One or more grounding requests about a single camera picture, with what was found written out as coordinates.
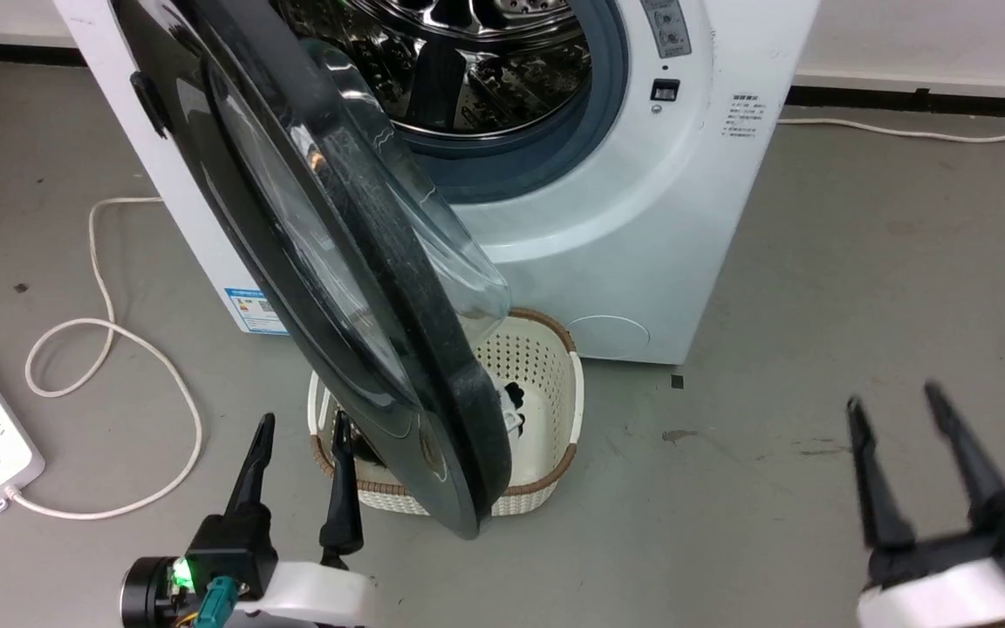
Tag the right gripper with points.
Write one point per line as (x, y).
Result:
(974, 576)

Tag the black round washing machine door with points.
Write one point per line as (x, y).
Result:
(354, 288)

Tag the white front-load washing machine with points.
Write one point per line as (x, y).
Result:
(642, 227)

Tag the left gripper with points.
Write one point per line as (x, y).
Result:
(311, 597)

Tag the blue energy label sticker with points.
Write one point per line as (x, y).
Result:
(256, 314)

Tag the grey rubber door gasket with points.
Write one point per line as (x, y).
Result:
(546, 157)

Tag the white woven laundry basket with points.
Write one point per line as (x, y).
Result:
(546, 419)

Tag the steel washing machine drum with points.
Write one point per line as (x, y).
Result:
(485, 61)

